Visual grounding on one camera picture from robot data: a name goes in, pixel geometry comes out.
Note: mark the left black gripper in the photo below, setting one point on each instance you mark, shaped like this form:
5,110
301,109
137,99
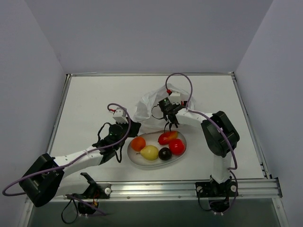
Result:
134,127

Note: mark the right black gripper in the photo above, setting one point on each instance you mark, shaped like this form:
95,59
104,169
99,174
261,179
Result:
171,116

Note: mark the orange fake fruit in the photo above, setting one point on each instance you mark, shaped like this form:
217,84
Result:
138,143

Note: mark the white plastic bag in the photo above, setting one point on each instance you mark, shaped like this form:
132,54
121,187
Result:
148,113

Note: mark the red yellow fake peach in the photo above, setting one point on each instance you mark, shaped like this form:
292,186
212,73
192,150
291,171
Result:
166,137

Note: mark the red fake apple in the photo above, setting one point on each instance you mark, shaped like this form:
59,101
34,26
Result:
177,147

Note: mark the yellow fake pear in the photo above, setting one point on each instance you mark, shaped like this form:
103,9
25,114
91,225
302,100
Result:
149,152

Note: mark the dark fake fruit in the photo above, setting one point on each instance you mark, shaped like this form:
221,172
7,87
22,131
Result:
165,154

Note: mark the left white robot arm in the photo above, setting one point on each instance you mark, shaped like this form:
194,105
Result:
42,180

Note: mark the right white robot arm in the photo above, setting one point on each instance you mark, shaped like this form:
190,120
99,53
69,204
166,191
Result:
220,135

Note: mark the white oval plate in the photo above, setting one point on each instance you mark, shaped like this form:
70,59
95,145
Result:
152,139

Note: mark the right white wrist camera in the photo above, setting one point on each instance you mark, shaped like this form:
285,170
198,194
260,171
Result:
174,97

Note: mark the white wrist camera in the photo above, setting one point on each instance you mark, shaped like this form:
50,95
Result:
174,97
119,115

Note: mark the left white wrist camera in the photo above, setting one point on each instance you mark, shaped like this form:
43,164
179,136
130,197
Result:
119,115

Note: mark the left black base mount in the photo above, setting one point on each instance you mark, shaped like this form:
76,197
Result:
88,204

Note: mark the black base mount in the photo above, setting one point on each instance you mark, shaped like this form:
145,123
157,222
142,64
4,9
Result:
215,197
88,204

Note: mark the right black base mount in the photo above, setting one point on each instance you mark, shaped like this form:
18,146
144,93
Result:
215,197

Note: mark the aluminium front rail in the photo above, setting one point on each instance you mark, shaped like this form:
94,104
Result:
172,190

